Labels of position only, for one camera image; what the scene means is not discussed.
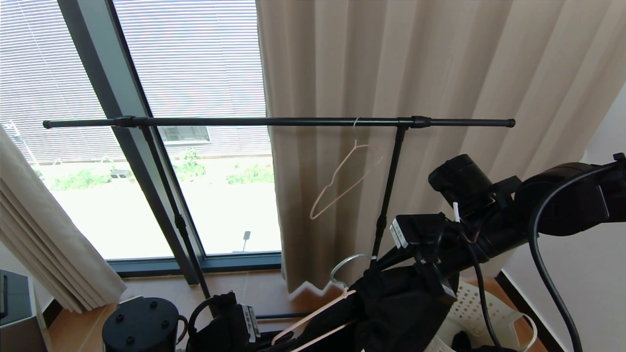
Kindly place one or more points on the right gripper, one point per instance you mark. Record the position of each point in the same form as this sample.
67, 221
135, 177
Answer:
455, 254

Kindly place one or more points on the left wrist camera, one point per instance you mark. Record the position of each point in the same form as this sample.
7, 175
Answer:
230, 318

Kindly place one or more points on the window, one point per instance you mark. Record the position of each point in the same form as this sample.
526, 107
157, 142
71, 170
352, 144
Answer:
112, 88

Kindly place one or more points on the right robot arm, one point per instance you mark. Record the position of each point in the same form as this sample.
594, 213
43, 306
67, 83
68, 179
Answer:
562, 200

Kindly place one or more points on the pink clothes hanger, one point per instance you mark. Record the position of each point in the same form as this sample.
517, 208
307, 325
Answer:
334, 174
333, 271

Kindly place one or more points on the black shorts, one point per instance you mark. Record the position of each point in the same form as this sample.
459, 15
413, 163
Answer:
391, 313

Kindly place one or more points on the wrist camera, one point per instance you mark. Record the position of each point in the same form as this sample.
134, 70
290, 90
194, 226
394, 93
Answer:
230, 318
420, 230

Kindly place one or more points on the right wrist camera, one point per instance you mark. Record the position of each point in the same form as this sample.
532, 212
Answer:
420, 230

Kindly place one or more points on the white laundry basket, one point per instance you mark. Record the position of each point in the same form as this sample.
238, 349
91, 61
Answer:
464, 298

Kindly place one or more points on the black garment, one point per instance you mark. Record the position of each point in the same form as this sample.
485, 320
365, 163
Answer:
462, 341

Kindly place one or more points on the beige curtain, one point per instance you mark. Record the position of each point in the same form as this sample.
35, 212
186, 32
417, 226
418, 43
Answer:
440, 58
44, 244

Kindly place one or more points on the black clothes rack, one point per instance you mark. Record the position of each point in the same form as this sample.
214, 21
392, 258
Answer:
244, 121

